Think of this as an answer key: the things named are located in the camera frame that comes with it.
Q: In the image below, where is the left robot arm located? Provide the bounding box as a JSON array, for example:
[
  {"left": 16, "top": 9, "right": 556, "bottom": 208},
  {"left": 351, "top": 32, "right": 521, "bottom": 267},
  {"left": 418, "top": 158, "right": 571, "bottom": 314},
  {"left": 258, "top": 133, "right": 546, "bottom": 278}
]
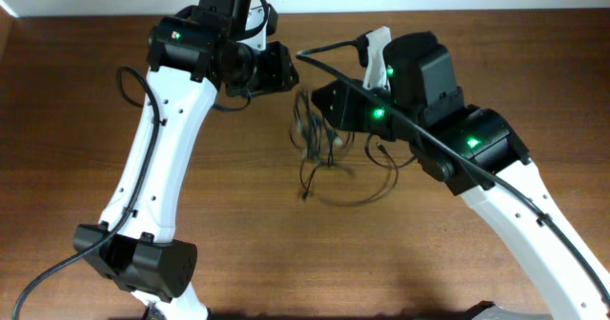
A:
[{"left": 73, "top": 0, "right": 299, "bottom": 319}]

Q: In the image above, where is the black cable bundle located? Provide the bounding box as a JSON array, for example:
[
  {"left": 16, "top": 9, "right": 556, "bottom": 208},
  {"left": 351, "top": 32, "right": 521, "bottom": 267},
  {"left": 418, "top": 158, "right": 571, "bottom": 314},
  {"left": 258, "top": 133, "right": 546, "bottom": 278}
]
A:
[{"left": 288, "top": 89, "right": 399, "bottom": 208}]

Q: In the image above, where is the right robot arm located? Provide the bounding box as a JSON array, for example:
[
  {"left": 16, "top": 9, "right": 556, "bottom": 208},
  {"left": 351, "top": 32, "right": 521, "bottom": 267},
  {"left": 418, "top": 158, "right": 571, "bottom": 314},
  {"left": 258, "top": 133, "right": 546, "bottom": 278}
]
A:
[{"left": 313, "top": 31, "right": 609, "bottom": 319}]

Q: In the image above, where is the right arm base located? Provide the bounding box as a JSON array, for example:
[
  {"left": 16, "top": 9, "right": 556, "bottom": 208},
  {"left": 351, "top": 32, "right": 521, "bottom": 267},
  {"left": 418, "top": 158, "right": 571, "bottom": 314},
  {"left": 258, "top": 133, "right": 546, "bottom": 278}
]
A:
[{"left": 463, "top": 301, "right": 553, "bottom": 320}]

